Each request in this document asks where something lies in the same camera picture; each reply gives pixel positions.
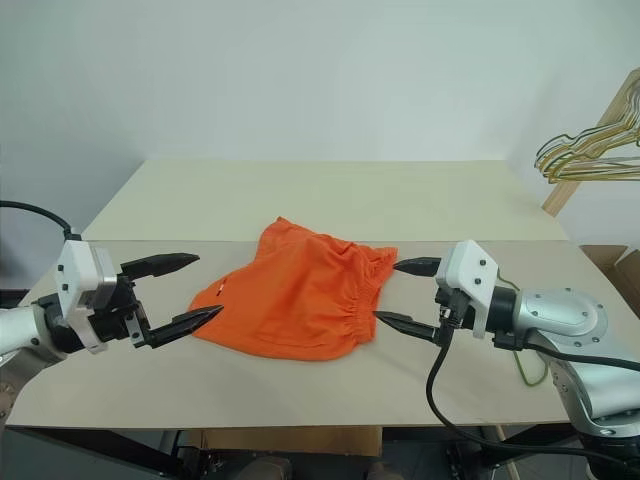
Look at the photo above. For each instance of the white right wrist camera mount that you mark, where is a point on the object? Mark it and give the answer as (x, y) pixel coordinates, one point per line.
(470, 270)

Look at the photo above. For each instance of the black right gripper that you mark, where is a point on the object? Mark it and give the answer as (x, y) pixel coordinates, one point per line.
(452, 305)

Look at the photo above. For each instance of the orange elastic-waist shorts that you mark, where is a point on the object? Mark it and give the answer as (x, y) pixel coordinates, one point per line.
(300, 300)

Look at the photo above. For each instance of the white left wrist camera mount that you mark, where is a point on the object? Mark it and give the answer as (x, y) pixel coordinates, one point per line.
(75, 270)

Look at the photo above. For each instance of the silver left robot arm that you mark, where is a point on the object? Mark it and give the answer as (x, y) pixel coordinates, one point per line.
(20, 325)

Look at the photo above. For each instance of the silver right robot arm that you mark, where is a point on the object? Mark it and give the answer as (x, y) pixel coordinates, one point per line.
(565, 310)

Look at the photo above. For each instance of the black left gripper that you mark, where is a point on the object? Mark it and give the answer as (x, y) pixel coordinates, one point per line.
(112, 320)

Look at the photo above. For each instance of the dark rounded shape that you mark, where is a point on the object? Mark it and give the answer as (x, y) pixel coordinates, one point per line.
(270, 467)

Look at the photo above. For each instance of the black table frame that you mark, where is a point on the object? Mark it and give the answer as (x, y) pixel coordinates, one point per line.
(75, 452)

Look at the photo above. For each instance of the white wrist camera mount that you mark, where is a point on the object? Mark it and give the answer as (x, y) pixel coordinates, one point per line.
(470, 270)
(75, 270)

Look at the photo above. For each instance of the open cardboard box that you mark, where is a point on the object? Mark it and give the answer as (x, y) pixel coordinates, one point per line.
(610, 265)

